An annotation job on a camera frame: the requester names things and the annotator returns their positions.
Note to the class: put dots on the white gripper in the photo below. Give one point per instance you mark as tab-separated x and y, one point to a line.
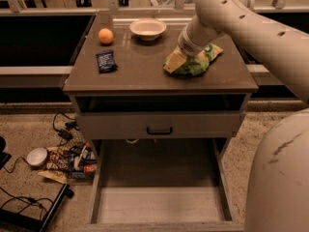
187	46

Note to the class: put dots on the green rice chip bag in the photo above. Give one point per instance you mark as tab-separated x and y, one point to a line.
195	65

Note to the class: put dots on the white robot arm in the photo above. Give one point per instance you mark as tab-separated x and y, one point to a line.
278	188

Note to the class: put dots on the grey wooden drawer cabinet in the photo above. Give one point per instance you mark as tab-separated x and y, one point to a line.
140	84

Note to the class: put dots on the closed upper drawer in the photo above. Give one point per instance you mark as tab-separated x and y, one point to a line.
129	125

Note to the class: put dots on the open lower drawer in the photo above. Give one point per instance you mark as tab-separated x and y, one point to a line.
160	185

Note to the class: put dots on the white paper bowl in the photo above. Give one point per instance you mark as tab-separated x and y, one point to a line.
147	29

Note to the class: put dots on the dark blue snack bar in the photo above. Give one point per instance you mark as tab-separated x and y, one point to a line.
106	62

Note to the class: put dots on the orange fruit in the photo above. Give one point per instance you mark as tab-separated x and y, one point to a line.
105	36

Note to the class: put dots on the pile of snack packages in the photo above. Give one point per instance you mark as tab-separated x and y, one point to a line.
70	163

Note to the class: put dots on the black stand base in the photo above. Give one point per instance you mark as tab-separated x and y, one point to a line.
30	213

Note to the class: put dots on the black drawer handle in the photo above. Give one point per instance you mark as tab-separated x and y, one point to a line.
168	131

